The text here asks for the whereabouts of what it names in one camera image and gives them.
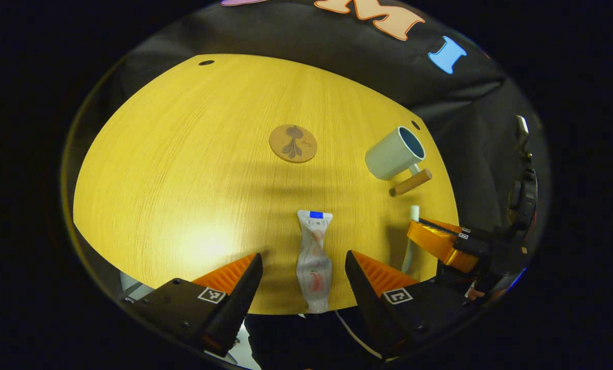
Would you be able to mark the round brown coaster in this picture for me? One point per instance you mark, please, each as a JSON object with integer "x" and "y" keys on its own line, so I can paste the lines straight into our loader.
{"x": 293, "y": 144}

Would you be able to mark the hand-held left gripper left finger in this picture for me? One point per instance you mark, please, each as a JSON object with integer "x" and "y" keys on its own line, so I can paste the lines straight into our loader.
{"x": 240, "y": 298}

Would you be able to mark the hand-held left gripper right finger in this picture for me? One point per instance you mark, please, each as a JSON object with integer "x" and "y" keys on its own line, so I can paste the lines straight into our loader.
{"x": 365, "y": 298}

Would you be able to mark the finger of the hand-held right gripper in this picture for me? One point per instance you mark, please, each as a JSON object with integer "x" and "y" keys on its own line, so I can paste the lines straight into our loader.
{"x": 437, "y": 244}

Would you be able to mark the white toothpaste tube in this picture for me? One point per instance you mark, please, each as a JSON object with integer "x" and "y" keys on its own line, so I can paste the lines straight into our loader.
{"x": 314, "y": 257}

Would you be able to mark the black backdrop cloth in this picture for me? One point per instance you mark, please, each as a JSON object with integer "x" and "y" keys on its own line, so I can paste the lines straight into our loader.
{"x": 368, "y": 56}

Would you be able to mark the white toothbrush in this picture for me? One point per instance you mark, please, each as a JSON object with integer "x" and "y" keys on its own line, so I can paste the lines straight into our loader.
{"x": 413, "y": 257}

